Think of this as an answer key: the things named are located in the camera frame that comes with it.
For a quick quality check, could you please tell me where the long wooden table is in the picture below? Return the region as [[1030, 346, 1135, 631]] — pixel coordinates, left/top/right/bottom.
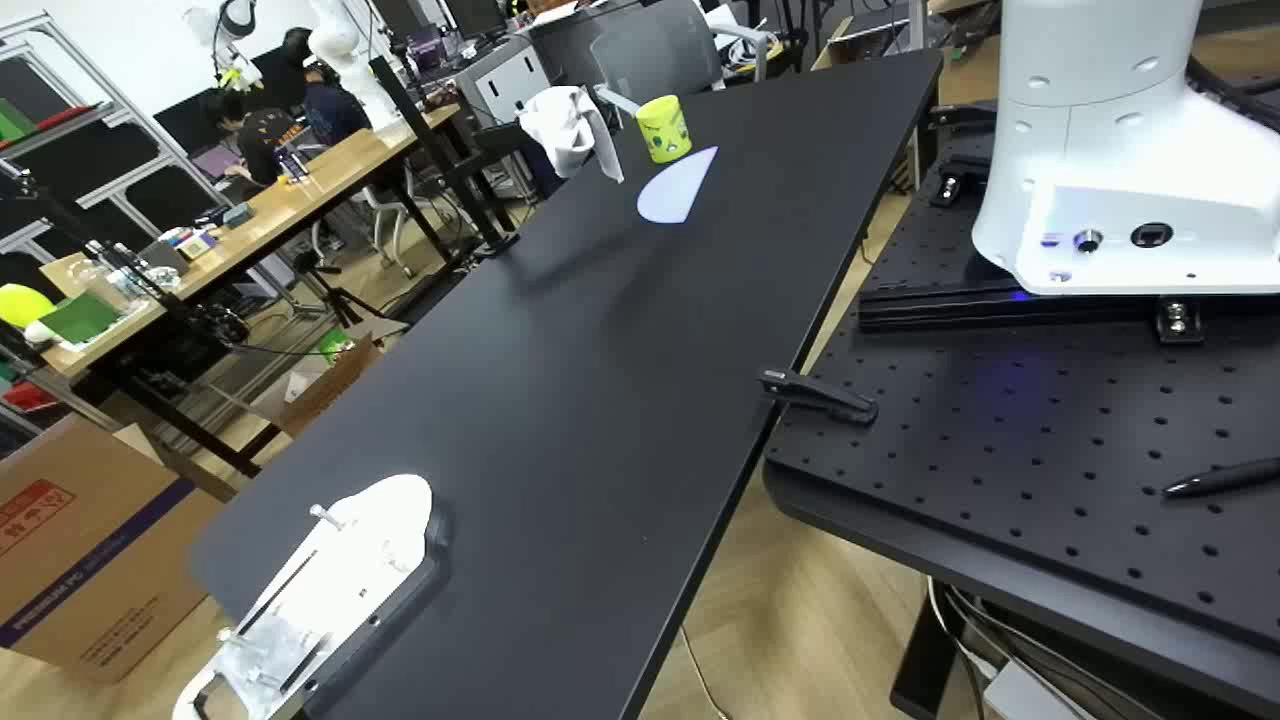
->
[[38, 100, 463, 385]]

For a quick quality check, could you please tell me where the grey cabinet with slots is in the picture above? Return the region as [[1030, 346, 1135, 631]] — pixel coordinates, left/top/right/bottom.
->
[[456, 43, 557, 134]]

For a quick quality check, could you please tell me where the black clamp handle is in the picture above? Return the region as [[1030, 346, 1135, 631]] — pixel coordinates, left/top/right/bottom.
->
[[762, 370, 882, 432]]

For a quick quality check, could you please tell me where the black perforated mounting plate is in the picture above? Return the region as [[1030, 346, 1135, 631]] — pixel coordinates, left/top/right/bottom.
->
[[762, 113, 1280, 717]]

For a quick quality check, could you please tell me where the small cardboard box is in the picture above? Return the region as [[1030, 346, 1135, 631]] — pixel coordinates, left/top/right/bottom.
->
[[271, 335, 385, 435]]

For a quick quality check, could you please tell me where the white half-round plate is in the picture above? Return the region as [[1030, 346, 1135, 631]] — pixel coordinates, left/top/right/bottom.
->
[[634, 146, 725, 230]]

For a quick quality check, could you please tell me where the black rail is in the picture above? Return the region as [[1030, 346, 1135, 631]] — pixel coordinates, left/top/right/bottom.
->
[[856, 283, 1280, 335]]

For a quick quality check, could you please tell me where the green pad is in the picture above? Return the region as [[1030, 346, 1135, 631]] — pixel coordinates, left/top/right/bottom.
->
[[38, 290, 127, 352]]

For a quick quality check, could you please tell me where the black bolt bracket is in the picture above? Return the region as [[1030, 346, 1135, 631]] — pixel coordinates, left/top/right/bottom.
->
[[1152, 300, 1209, 350]]

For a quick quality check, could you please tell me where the clear plastic rack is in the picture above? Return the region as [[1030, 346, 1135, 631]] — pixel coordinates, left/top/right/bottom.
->
[[171, 474, 452, 720]]

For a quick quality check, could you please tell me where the yellow-green object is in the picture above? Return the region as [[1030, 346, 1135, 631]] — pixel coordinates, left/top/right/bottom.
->
[[0, 279, 56, 335]]

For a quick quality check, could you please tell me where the grey power adapter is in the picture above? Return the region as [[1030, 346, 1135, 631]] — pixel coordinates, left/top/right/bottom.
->
[[976, 655, 1098, 720]]

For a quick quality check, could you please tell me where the grey office chair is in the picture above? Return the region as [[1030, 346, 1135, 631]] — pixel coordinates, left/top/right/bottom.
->
[[523, 0, 725, 103]]

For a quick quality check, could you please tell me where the green mug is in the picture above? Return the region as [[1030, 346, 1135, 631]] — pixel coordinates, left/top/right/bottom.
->
[[634, 93, 695, 169]]

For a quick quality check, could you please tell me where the black pen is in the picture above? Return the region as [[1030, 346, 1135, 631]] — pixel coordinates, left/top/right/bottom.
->
[[1159, 453, 1280, 505]]

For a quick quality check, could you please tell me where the aluminium frame rack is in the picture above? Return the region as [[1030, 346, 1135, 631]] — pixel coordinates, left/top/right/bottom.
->
[[0, 11, 233, 271]]

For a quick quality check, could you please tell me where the black stand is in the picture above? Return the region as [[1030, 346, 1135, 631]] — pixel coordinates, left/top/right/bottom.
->
[[365, 51, 566, 261]]

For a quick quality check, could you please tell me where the large cardboard box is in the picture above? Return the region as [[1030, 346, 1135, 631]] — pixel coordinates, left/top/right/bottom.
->
[[0, 412, 233, 690]]

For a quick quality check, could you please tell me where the person in dark clothes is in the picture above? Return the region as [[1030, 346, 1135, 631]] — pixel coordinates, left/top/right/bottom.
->
[[218, 56, 372, 186]]

